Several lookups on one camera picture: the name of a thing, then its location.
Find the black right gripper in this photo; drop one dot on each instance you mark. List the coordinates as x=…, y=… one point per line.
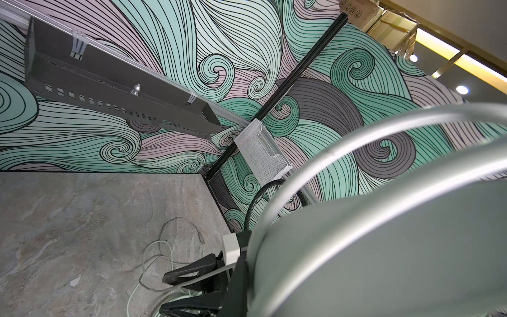
x=234, y=302

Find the white over-ear headphones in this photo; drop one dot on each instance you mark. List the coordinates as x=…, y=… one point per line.
x=429, y=243

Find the black perforated metal tray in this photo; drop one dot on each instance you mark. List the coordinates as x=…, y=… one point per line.
x=60, y=67

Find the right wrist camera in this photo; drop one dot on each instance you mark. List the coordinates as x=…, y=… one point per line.
x=231, y=249

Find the clear plastic wall holder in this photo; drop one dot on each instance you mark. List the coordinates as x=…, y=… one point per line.
x=261, y=153

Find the black corner frame post right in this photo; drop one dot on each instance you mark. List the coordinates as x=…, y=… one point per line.
x=286, y=85

